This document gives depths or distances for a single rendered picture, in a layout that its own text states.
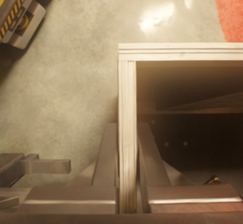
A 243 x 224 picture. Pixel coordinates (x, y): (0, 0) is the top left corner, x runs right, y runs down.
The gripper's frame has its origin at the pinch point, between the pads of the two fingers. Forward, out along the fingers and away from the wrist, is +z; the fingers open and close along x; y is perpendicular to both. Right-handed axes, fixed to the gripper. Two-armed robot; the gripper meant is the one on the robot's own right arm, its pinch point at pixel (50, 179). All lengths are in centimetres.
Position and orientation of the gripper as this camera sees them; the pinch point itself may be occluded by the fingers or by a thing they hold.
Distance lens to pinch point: 36.0
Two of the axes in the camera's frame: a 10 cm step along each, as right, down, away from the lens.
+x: 0.0, 0.9, -10.0
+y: 0.1, 10.0, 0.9
